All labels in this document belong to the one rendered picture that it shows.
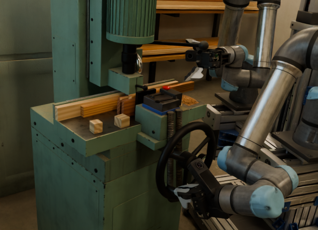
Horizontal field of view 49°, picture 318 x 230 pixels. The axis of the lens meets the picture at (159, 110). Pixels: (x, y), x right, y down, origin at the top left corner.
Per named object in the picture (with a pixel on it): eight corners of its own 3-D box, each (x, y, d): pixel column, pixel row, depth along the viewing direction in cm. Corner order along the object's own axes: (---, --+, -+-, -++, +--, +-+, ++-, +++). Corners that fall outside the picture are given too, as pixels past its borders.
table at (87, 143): (102, 171, 104) (102, 153, 101) (52, 133, 124) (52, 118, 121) (223, 124, 144) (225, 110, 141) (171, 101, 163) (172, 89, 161)
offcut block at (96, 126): (89, 130, 115) (89, 120, 114) (97, 128, 117) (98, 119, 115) (93, 134, 113) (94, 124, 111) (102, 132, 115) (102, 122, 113)
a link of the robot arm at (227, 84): (247, 93, 148) (251, 68, 144) (220, 91, 148) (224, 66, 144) (243, 88, 155) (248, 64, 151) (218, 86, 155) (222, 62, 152)
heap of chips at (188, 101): (188, 105, 143) (189, 101, 143) (171, 98, 150) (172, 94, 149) (199, 102, 148) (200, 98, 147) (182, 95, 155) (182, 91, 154)
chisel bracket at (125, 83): (128, 99, 131) (129, 77, 127) (106, 89, 140) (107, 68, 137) (143, 96, 135) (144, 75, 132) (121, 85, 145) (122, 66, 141)
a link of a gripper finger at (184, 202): (172, 208, 109) (192, 211, 101) (166, 191, 108) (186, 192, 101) (179, 204, 111) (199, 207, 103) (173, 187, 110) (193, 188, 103)
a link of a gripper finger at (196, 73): (193, 82, 126) (207, 65, 130) (181, 79, 130) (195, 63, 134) (196, 88, 128) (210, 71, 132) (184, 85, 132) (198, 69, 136)
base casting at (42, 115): (103, 184, 120) (103, 161, 116) (30, 125, 157) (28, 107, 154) (189, 148, 149) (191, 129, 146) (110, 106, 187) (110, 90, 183)
